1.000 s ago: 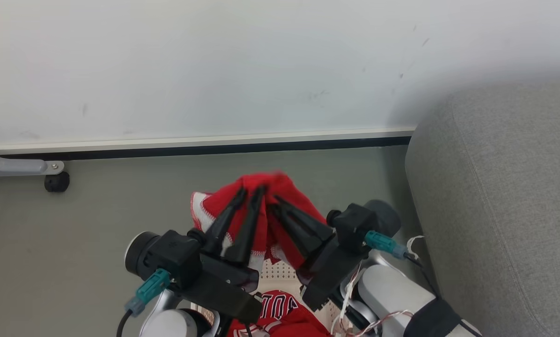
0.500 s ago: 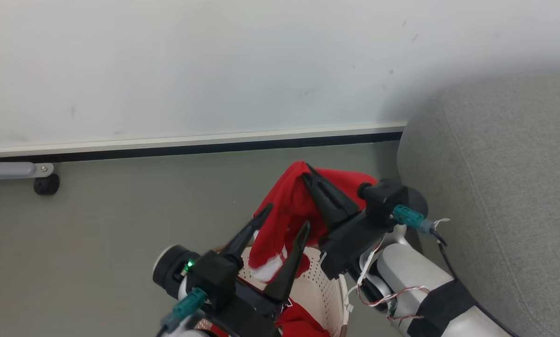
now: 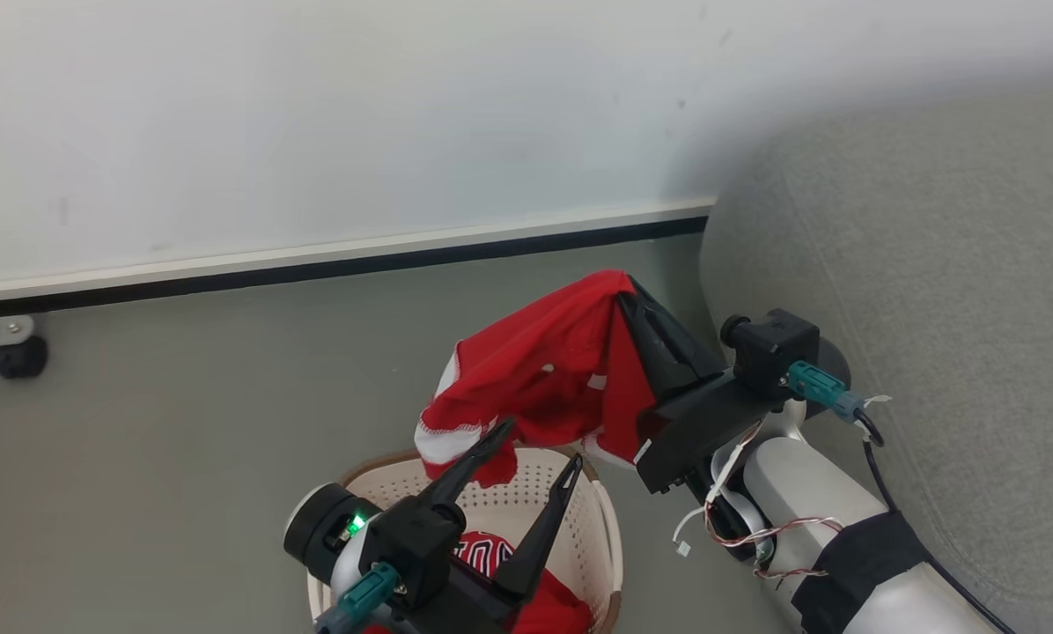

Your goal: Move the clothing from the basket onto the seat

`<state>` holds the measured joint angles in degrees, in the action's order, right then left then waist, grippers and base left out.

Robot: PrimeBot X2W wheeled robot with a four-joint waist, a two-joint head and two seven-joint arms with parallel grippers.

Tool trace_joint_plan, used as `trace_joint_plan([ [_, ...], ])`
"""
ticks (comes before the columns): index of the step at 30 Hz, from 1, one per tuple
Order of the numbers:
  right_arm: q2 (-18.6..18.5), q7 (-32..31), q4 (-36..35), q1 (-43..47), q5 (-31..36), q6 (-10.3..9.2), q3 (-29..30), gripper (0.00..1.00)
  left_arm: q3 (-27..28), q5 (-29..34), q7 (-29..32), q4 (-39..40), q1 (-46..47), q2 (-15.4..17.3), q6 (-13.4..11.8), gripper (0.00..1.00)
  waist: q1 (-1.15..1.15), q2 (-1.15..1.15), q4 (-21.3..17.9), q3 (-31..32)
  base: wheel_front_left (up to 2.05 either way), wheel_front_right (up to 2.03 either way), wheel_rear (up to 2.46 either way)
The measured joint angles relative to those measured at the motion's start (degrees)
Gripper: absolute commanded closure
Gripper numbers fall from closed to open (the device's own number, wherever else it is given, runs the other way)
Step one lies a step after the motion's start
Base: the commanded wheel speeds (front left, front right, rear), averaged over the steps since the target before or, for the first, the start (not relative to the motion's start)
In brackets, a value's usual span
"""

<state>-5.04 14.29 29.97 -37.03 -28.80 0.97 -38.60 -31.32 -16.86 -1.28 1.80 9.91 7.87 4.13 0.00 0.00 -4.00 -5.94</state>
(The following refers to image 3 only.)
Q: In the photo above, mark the black caster wheel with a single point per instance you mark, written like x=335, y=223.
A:
x=22, y=357

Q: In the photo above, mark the white black wall baseboard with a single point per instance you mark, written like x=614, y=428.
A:
x=315, y=260

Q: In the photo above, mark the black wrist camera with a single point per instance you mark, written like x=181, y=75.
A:
x=773, y=348
x=412, y=546

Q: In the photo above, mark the cream perforated laundry basket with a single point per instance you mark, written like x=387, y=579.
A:
x=579, y=537

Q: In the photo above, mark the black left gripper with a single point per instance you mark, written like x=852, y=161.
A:
x=465, y=612

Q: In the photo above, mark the red jersey white trim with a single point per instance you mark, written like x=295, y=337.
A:
x=535, y=370

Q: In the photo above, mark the grey fabric sofa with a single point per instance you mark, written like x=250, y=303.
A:
x=958, y=264

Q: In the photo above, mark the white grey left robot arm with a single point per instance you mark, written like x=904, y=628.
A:
x=320, y=528

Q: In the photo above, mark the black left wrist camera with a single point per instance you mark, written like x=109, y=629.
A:
x=412, y=546

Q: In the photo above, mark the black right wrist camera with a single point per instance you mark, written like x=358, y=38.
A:
x=773, y=348

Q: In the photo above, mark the red jersey with lettering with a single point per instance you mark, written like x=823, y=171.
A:
x=544, y=612

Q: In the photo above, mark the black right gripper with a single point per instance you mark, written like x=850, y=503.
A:
x=703, y=423

